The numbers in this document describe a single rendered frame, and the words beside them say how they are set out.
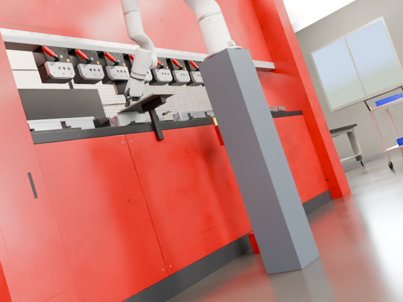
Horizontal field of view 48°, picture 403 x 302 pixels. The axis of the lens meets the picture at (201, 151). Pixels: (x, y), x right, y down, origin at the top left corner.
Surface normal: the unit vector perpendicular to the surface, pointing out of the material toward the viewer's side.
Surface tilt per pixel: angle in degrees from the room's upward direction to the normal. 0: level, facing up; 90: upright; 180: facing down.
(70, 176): 90
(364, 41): 90
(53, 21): 90
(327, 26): 90
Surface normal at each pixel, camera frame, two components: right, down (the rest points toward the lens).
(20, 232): 0.77, -0.30
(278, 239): -0.62, 0.14
